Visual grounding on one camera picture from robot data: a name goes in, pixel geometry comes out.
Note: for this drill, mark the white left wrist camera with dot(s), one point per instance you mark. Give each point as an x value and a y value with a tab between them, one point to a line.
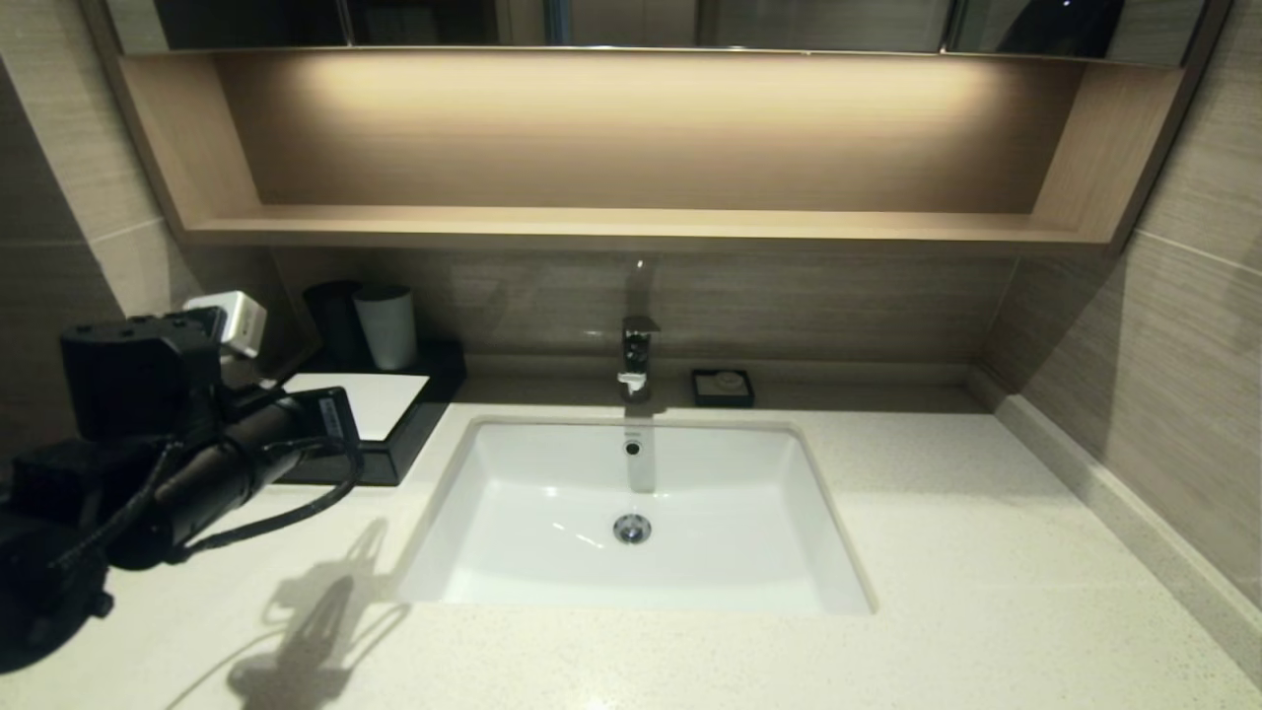
232	320

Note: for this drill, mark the white ceramic sink basin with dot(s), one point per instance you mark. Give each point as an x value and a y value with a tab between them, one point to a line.
532	532

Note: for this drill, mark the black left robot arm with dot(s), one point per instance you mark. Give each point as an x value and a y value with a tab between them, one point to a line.
118	444

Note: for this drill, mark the wooden wall shelf niche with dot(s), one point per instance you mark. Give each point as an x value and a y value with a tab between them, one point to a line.
631	227

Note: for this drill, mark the black cylindrical cup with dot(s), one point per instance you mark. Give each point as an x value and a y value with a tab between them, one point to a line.
335	320

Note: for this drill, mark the chrome sink faucet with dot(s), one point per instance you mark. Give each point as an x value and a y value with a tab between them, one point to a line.
638	355

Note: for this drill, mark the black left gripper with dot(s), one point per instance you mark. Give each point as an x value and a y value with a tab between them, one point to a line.
315	424

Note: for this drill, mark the beige soap bar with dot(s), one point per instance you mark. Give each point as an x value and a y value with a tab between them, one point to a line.
730	380

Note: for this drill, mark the black soap dish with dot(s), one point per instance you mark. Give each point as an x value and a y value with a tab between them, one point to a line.
702	394

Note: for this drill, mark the black tray box white lid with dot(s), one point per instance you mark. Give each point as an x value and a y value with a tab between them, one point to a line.
414	414

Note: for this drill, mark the chrome sink drain stopper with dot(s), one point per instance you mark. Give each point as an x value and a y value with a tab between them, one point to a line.
632	529

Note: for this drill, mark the grey tumbler cup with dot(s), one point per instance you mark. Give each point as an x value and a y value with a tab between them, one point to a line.
387	330

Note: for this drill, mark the black box drawer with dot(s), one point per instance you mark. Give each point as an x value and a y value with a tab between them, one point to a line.
380	468

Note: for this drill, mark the mirror cabinet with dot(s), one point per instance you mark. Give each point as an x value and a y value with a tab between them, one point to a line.
789	25

